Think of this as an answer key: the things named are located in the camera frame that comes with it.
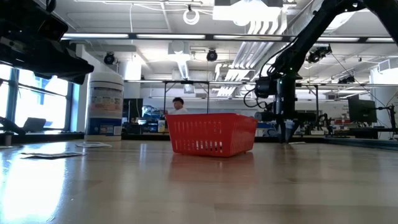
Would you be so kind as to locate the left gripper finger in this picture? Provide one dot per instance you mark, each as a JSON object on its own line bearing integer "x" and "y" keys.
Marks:
{"x": 71, "y": 63}
{"x": 74, "y": 78}

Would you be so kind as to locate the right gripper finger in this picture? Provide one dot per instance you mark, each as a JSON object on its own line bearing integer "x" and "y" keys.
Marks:
{"x": 282, "y": 130}
{"x": 295, "y": 126}

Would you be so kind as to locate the white packet red print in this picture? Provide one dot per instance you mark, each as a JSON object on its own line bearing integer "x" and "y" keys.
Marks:
{"x": 297, "y": 142}

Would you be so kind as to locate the white packet black print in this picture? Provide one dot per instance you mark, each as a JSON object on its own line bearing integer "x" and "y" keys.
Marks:
{"x": 93, "y": 144}
{"x": 51, "y": 154}

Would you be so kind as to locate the red plastic slotted basket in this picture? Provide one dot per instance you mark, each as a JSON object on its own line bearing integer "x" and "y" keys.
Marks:
{"x": 211, "y": 119}

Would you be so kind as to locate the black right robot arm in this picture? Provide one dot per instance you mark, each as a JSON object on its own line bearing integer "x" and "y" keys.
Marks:
{"x": 309, "y": 35}

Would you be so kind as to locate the black bar with light strips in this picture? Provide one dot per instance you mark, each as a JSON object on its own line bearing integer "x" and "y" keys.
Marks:
{"x": 93, "y": 36}

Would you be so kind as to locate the white wipes canister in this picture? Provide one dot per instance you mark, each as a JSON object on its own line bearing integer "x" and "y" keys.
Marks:
{"x": 104, "y": 102}

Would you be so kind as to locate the black ceiling spotlight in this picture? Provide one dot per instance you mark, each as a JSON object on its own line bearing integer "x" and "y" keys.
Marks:
{"x": 109, "y": 58}
{"x": 211, "y": 55}
{"x": 346, "y": 79}
{"x": 318, "y": 53}

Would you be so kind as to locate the dark laptop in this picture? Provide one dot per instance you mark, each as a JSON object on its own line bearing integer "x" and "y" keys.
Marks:
{"x": 34, "y": 124}

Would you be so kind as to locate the black computer monitor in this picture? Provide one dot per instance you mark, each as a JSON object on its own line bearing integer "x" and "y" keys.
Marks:
{"x": 362, "y": 110}

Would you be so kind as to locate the white yellow carton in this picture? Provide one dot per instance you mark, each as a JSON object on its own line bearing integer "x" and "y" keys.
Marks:
{"x": 161, "y": 126}

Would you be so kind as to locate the person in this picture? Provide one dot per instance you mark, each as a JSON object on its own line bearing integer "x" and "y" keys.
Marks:
{"x": 178, "y": 102}

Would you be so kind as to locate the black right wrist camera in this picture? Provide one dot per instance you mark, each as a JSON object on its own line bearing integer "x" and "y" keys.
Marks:
{"x": 265, "y": 87}

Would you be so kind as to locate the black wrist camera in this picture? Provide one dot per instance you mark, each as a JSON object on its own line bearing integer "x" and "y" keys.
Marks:
{"x": 56, "y": 28}
{"x": 265, "y": 87}

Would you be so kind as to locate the black metal stand frame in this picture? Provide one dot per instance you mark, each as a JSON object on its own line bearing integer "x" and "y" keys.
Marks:
{"x": 186, "y": 82}
{"x": 311, "y": 85}

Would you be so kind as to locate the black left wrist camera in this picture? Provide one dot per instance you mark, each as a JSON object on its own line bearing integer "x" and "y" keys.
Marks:
{"x": 56, "y": 28}

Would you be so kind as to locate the black angled frame brace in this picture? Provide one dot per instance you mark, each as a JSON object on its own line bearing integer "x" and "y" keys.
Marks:
{"x": 11, "y": 127}

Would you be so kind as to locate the black aluminium table frame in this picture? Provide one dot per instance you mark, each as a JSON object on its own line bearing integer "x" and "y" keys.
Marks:
{"x": 140, "y": 137}

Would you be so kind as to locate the grey metal post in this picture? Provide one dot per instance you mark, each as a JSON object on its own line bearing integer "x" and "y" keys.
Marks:
{"x": 7, "y": 138}

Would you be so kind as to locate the silver ventilation duct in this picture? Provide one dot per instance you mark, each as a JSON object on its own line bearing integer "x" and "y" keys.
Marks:
{"x": 346, "y": 18}

